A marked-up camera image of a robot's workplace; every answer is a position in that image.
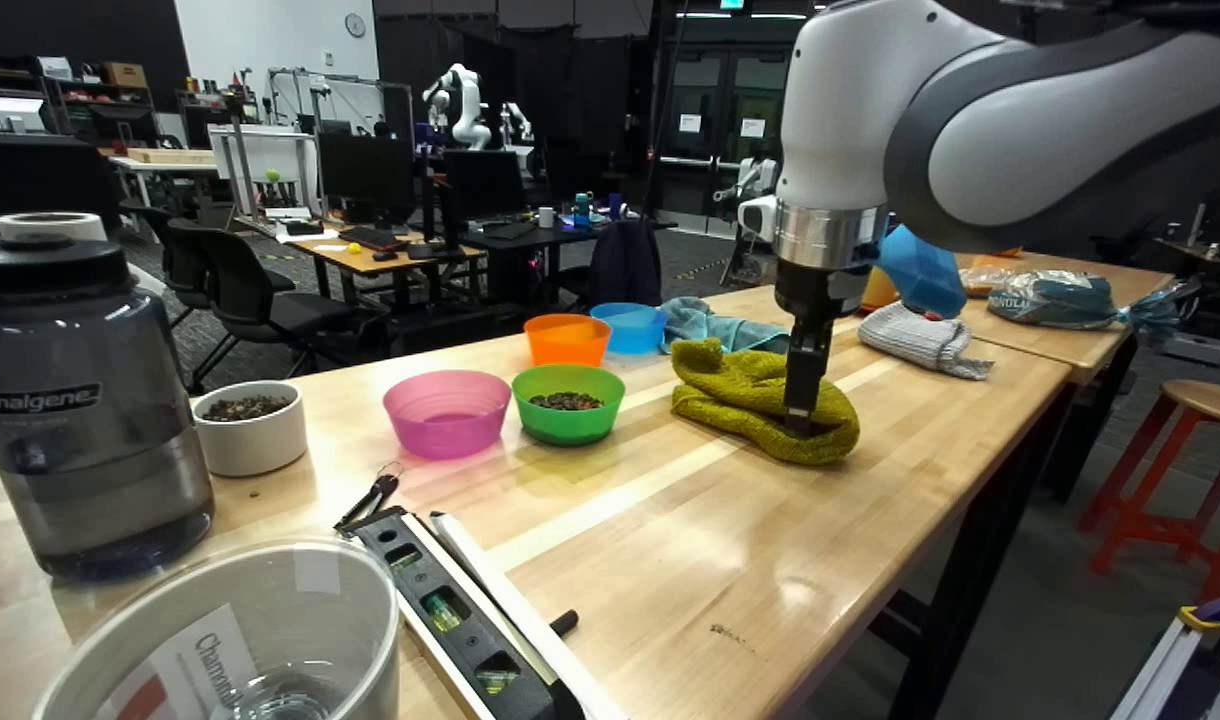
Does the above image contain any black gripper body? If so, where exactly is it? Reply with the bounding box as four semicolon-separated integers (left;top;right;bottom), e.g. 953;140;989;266
773;255;853;358

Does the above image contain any olive green knitted cloth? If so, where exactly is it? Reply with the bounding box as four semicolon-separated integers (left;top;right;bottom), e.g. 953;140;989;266
667;338;866;474

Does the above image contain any robot base platform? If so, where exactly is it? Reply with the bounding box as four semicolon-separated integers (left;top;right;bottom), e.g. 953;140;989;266
1103;589;1220;720

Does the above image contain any teal towel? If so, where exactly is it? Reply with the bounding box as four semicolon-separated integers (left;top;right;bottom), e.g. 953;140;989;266
654;294;795;361

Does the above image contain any grey knitted cloth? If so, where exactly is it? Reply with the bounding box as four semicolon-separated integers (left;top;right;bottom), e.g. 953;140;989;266
857;299;996;384

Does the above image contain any blue plastic bowl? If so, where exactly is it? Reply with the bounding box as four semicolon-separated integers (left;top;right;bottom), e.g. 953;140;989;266
589;299;671;361

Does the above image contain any green plastic bowl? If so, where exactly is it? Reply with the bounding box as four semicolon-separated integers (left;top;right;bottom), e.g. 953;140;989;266
509;363;629;451

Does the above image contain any orange plastic bowl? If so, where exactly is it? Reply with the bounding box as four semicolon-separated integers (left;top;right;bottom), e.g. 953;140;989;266
519;307;614;372

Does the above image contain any plastic bag of blue cloths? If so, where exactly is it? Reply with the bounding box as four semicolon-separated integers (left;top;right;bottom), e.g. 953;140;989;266
985;266;1184;338

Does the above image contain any pink plastic bowl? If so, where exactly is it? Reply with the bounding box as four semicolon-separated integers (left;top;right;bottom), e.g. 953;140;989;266
381;369;511;466

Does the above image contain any white flat ruler strip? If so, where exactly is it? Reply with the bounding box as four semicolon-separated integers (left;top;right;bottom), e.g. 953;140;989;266
423;510;593;720

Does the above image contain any orange leg wooden stool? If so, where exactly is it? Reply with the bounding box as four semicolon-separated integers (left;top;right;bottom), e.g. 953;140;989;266
1080;372;1220;607

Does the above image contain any black office chair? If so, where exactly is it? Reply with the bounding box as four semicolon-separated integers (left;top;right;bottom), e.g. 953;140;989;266
164;217;360;391

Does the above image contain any small white bowl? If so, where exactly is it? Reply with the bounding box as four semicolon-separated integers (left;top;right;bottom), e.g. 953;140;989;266
186;382;312;484

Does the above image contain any white bucket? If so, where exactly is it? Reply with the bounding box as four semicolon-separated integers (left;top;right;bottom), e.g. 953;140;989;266
30;541;404;720

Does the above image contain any dark grey plastic jug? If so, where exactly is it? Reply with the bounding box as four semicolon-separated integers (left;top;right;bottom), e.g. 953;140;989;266
0;239;216;589

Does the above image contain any white roll on jug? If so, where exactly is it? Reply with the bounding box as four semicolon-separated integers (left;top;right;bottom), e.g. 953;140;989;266
0;209;108;254

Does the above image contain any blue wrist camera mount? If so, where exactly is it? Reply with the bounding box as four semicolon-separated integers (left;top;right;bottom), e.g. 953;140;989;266
873;220;974;326

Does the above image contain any long wooden table black frame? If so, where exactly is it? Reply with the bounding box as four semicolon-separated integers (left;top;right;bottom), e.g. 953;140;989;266
0;282;1080;720

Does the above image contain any short wooden table black frame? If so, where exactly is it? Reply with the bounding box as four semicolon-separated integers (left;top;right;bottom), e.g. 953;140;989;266
953;246;1179;510

